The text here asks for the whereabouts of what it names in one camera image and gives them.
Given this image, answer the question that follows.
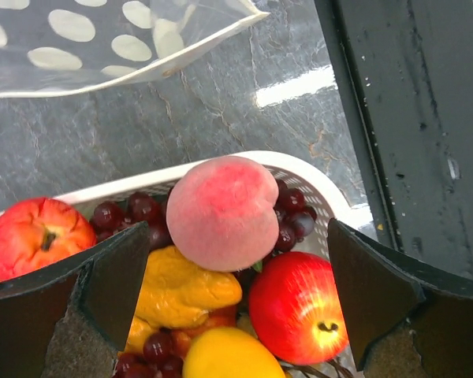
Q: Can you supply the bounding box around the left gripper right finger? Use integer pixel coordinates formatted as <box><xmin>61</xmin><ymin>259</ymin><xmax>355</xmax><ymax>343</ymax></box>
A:
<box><xmin>327</xmin><ymin>219</ymin><xmax>473</xmax><ymax>377</ymax></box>

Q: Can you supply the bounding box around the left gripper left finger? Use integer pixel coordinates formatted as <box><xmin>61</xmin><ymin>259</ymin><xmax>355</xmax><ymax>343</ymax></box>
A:
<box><xmin>0</xmin><ymin>223</ymin><xmax>149</xmax><ymax>377</ymax></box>

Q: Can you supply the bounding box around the pink peach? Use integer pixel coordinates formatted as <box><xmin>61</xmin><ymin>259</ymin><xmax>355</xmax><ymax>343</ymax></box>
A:
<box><xmin>166</xmin><ymin>156</ymin><xmax>279</xmax><ymax>272</ymax></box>

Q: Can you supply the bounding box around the clear polka dot zip bag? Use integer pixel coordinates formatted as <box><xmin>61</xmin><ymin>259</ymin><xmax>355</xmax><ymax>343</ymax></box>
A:
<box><xmin>0</xmin><ymin>1</ymin><xmax>266</xmax><ymax>98</ymax></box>

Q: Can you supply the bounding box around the dark purple grape bunch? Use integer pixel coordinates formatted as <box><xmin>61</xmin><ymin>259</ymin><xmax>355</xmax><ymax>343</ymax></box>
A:
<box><xmin>113</xmin><ymin>331</ymin><xmax>184</xmax><ymax>377</ymax></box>

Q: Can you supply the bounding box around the red apple back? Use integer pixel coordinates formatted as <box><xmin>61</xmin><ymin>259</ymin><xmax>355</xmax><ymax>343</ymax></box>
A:
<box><xmin>0</xmin><ymin>197</ymin><xmax>97</xmax><ymax>281</ymax></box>

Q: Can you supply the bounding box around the red apple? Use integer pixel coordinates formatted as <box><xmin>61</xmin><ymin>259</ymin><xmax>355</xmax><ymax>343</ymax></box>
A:
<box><xmin>248</xmin><ymin>251</ymin><xmax>348</xmax><ymax>365</ymax></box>
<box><xmin>0</xmin><ymin>197</ymin><xmax>97</xmax><ymax>281</ymax></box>

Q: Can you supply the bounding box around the yellow ginger root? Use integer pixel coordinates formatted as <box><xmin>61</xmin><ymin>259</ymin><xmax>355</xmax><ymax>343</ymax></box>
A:
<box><xmin>125</xmin><ymin>246</ymin><xmax>242</xmax><ymax>354</ymax></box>

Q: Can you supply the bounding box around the red apple front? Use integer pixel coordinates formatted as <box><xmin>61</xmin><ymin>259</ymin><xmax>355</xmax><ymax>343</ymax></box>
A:
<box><xmin>248</xmin><ymin>251</ymin><xmax>348</xmax><ymax>365</ymax></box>

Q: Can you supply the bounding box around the dark grape bunch right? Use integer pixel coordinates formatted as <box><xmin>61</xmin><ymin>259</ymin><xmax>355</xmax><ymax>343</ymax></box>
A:
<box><xmin>90</xmin><ymin>179</ymin><xmax>318</xmax><ymax>272</ymax></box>

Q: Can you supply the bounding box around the yellow lemon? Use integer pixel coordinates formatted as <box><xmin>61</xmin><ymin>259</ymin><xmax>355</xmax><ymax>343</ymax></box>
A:
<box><xmin>182</xmin><ymin>327</ymin><xmax>285</xmax><ymax>378</ymax></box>

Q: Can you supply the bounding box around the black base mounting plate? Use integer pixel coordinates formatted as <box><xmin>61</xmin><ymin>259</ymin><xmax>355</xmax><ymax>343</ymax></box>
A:
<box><xmin>315</xmin><ymin>0</ymin><xmax>473</xmax><ymax>279</ymax></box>

